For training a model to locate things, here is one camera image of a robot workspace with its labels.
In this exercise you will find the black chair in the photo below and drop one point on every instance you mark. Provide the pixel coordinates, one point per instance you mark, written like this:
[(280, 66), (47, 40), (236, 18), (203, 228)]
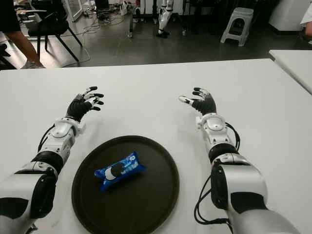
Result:
[(52, 25)]

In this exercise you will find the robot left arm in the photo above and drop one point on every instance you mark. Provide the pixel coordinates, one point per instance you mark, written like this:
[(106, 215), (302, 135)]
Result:
[(59, 130)]

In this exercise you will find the black wheeled metal frame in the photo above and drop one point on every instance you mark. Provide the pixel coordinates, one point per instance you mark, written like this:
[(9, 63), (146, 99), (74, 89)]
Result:
[(130, 22)]

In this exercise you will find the white framed panel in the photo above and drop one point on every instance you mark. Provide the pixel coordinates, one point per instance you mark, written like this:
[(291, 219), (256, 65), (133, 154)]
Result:
[(75, 12)]

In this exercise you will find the white humanoid robot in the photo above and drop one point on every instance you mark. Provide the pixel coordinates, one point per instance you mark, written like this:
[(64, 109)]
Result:
[(162, 18)]

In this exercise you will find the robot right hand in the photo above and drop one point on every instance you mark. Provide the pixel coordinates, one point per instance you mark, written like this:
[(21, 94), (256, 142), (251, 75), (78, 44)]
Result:
[(204, 103)]

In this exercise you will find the white cabinet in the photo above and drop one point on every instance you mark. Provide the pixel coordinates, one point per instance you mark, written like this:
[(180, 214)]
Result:
[(287, 14)]

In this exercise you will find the person in black shorts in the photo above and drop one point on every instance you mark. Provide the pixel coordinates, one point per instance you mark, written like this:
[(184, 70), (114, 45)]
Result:
[(14, 29)]

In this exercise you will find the white side table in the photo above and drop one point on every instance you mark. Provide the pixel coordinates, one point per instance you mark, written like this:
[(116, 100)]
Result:
[(296, 63)]

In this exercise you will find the white plastic stool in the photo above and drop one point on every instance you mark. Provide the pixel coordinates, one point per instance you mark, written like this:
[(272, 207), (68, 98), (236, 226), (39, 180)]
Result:
[(237, 14)]

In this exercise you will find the blue Oreo packet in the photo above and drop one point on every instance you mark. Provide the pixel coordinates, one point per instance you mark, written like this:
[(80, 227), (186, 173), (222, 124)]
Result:
[(120, 170)]

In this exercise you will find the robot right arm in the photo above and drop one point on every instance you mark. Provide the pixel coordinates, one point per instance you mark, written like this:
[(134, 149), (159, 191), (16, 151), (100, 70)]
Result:
[(234, 180)]

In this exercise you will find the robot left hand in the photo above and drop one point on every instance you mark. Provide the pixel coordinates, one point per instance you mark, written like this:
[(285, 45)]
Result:
[(76, 107)]

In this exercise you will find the person in white shirt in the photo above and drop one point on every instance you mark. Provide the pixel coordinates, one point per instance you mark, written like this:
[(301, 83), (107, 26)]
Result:
[(307, 22)]

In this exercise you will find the round dark brown tray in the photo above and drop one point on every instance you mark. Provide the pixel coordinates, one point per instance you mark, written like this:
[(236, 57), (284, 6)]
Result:
[(125, 195)]

